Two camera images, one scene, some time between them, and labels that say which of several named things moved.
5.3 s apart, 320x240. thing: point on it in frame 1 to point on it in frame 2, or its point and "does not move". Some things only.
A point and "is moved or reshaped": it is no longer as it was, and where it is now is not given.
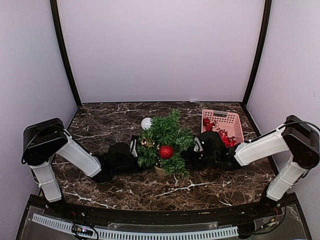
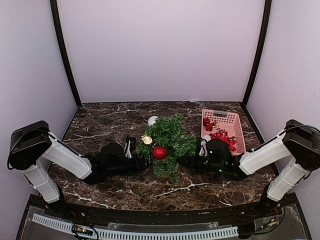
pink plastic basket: [229, 122] does not move
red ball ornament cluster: [228, 141] does not move
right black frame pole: [267, 9] does not move
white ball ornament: [146, 122] to [151, 120]
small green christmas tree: [167, 129] is moved or reshaped
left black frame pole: [54, 9] does not move
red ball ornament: [166, 151] to [159, 152]
